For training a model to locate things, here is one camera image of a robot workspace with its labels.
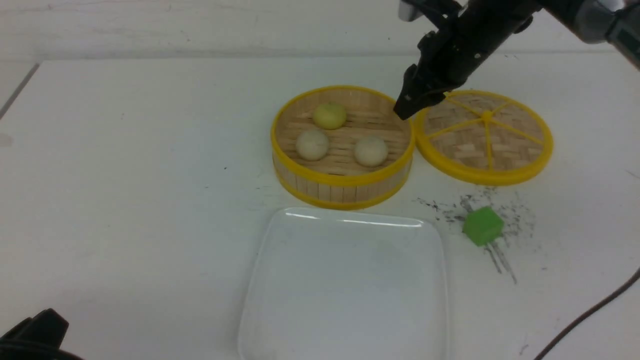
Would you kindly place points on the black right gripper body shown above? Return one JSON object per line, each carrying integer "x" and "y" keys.
{"x": 466, "y": 35}

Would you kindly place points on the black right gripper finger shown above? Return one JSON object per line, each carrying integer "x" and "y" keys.
{"x": 410, "y": 100}
{"x": 428, "y": 97}

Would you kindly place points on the white steamed bun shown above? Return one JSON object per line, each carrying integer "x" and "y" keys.
{"x": 312, "y": 145}
{"x": 370, "y": 151}

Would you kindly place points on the yellow steamed bun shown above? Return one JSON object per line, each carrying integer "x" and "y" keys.
{"x": 329, "y": 116}

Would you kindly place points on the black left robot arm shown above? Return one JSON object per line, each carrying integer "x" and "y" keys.
{"x": 37, "y": 338}

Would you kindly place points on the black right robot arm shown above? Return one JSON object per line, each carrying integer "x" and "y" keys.
{"x": 592, "y": 21}

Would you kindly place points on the white square plate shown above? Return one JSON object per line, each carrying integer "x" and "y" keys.
{"x": 339, "y": 285}

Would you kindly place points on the yellow bamboo steamer lid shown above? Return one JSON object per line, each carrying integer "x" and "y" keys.
{"x": 484, "y": 138}

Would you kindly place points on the yellow bamboo steamer basket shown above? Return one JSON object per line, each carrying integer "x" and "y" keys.
{"x": 337, "y": 181}

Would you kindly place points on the green cube block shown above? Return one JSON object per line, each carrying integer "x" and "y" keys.
{"x": 483, "y": 226}

